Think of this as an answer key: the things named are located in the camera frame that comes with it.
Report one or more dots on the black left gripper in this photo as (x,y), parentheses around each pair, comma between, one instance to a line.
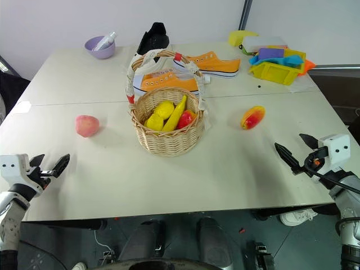
(38,178)

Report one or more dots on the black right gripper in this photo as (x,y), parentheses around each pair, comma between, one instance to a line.
(315,161)

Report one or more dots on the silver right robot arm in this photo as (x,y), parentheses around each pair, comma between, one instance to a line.
(348,205)

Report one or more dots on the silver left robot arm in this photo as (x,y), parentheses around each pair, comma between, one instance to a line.
(11,222)

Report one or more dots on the red and orange fruit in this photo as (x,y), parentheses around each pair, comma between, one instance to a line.
(185,119)

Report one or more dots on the pink peach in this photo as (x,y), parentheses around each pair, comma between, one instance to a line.
(87,126)

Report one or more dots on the red and yellow mango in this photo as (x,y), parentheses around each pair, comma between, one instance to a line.
(253,118)

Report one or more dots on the white paper tag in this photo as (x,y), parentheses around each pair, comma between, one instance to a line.
(24,107)

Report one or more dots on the white sneaker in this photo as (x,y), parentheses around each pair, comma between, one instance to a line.
(295,218)

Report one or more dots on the yellow plastic bin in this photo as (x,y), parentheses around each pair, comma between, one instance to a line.
(275,73)

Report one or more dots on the black chair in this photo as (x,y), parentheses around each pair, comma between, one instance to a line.
(11,90)

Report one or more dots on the orange cloth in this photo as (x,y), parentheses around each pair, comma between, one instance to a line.
(308,67)

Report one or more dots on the blue cloth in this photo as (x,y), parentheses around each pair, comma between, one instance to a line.
(292,60)

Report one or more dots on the grey round base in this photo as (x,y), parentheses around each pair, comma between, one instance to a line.
(39,257)

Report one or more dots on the purple cloth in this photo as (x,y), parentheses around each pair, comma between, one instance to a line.
(270,53)

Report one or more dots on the black floor clamp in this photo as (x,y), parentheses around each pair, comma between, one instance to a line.
(260,256)

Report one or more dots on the orange canvas sneaker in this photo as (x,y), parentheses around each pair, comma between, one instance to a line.
(168,81)
(216,64)

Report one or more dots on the purple bowl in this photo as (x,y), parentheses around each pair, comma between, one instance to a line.
(102,52)

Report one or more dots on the dark rounded robot leg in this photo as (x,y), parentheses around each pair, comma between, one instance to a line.
(213,242)

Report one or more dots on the yellow plastic object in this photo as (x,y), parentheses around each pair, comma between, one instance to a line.
(239,38)

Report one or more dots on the round yellow lemon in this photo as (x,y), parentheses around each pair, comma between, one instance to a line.
(164,108)

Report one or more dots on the yellow banana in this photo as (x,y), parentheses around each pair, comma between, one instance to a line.
(175,115)

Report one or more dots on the white bottle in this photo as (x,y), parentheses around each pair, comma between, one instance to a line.
(105,41)

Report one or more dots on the black shoe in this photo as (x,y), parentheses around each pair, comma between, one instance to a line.
(154,39)

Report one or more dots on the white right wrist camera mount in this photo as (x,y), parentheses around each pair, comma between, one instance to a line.
(336,150)

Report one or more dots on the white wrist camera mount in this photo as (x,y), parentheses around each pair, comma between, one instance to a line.
(14,171)
(336,150)

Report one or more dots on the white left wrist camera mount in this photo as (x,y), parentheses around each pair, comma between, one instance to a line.
(14,171)

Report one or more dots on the grey metal post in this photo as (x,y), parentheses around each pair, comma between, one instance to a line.
(245,14)

